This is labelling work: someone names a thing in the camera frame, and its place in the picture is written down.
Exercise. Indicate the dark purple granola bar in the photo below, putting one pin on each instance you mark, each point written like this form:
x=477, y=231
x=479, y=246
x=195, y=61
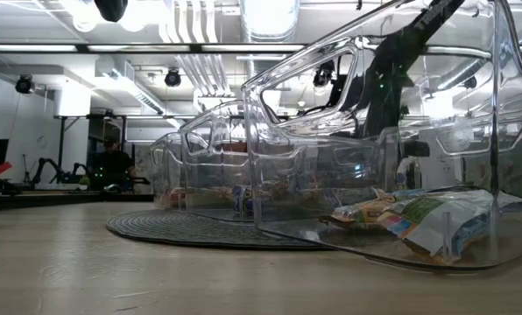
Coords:
x=243, y=199

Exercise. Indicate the black ceiling spotlight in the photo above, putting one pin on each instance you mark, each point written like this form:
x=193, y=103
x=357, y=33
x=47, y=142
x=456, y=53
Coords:
x=402, y=111
x=323, y=72
x=468, y=82
x=172, y=77
x=24, y=84

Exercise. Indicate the clear plastic bin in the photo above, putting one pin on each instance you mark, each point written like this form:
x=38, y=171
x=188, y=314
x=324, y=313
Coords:
x=217, y=175
x=167, y=170
x=484, y=131

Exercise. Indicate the round grey woven placemat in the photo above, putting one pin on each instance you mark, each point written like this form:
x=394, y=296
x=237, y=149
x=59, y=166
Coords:
x=178, y=229

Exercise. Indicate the black metal rack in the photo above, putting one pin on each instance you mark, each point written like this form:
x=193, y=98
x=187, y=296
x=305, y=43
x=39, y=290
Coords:
x=123, y=131

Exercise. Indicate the black overhead beam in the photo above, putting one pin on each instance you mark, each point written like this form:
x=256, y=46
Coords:
x=134, y=48

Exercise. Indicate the red green granola bar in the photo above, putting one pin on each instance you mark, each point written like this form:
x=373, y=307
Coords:
x=171, y=199

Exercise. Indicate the silver ceiling duct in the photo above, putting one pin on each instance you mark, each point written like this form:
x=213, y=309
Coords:
x=270, y=22

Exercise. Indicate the tan green granola bar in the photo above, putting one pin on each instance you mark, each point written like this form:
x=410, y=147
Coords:
x=440, y=223

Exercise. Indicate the black aluminium table frame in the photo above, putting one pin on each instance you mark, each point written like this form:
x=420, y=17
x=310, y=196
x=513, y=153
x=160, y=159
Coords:
x=46, y=201

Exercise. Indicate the person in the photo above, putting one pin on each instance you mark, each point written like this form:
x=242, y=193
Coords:
x=112, y=164

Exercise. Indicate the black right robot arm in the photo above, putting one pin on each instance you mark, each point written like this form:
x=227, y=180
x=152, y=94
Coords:
x=436, y=17

